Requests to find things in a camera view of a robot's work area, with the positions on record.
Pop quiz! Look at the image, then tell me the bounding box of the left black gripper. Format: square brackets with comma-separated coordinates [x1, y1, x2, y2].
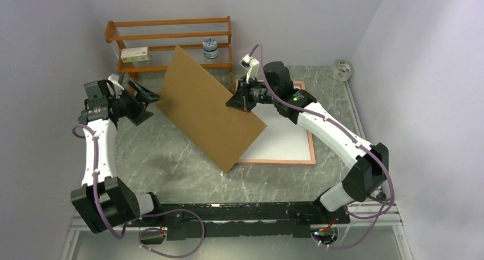
[109, 79, 163, 125]

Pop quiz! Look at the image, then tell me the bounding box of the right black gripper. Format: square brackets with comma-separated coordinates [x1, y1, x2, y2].
[225, 75, 279, 112]

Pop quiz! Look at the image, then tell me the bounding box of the brown backing board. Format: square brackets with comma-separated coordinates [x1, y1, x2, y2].
[156, 46, 267, 172]

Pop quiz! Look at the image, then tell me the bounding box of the mountain landscape photo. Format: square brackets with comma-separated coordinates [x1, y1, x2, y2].
[238, 111, 312, 161]

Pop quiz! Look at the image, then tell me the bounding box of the pink picture frame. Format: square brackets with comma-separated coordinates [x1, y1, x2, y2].
[234, 79, 317, 167]

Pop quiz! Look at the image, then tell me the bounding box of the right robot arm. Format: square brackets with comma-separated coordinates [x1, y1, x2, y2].
[225, 55, 390, 223]

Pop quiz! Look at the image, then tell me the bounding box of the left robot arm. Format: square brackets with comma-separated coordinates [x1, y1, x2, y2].
[70, 74, 164, 239]

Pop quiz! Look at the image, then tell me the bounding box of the white green cardboard box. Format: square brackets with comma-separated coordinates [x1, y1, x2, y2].
[120, 47, 151, 63]

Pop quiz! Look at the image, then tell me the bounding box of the wooden shelf rack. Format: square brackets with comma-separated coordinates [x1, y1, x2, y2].
[104, 16, 235, 92]

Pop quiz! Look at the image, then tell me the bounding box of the small blue white jar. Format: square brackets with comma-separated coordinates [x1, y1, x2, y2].
[202, 37, 218, 59]

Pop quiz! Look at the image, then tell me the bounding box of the clear tape roll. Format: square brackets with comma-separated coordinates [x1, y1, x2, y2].
[331, 59, 354, 82]

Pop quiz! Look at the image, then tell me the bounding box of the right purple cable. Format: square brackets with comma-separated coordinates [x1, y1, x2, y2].
[249, 43, 396, 251]

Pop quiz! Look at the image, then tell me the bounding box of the purple cable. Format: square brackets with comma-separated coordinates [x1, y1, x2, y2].
[72, 124, 205, 259]
[249, 43, 396, 251]

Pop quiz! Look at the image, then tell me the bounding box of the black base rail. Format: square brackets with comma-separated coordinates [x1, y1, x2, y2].
[124, 201, 350, 241]

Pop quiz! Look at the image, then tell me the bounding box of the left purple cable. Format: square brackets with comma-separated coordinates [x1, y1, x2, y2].
[72, 124, 205, 259]

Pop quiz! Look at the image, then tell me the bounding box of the aluminium extrusion frame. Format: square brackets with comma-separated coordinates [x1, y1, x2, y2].
[60, 209, 413, 259]

